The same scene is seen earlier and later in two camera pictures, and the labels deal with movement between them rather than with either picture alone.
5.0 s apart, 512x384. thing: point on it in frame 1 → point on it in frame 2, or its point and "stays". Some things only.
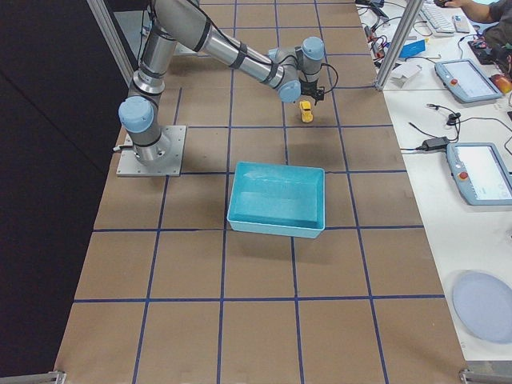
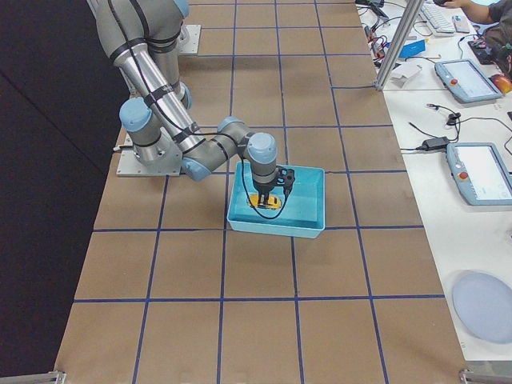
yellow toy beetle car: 306,113 → 274,202
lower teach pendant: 481,173 stays
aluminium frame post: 412,8 stays
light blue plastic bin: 277,198 stays
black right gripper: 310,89 → 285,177
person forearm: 475,11 stays
